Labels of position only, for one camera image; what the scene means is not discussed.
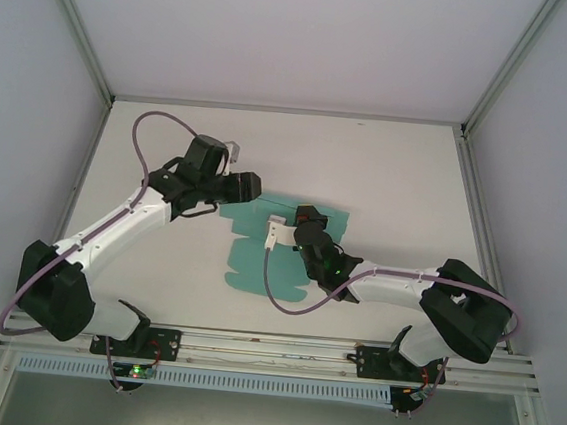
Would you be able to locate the teal cardboard box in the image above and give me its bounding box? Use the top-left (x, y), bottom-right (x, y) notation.
top-left (210, 188), bottom-right (354, 306)

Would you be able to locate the circuit board with green light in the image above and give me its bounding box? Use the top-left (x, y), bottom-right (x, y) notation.
top-left (114, 362), bottom-right (158, 382)

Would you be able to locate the aluminium rear rail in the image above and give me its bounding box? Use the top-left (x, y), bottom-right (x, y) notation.
top-left (110, 89), bottom-right (467, 137)

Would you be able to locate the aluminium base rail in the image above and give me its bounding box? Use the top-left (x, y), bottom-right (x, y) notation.
top-left (0, 305), bottom-right (545, 399)

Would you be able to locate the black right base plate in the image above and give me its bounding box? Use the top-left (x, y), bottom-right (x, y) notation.
top-left (345, 343), bottom-right (452, 389)

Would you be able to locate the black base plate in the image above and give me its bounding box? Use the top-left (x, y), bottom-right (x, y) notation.
top-left (345, 343), bottom-right (452, 389)
top-left (88, 321), bottom-right (184, 364)

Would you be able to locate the aluminium side rail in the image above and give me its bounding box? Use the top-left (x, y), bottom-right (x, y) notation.
top-left (427, 131), bottom-right (567, 425)
top-left (0, 89), bottom-right (114, 425)

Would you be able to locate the white slotted cable duct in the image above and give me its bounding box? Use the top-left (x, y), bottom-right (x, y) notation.
top-left (14, 351), bottom-right (393, 408)

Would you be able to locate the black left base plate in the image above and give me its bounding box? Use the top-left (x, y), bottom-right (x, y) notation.
top-left (88, 321), bottom-right (184, 364)

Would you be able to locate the aluminium frame post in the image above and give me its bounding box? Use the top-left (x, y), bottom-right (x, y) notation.
top-left (458, 0), bottom-right (567, 149)
top-left (21, 0), bottom-right (126, 108)

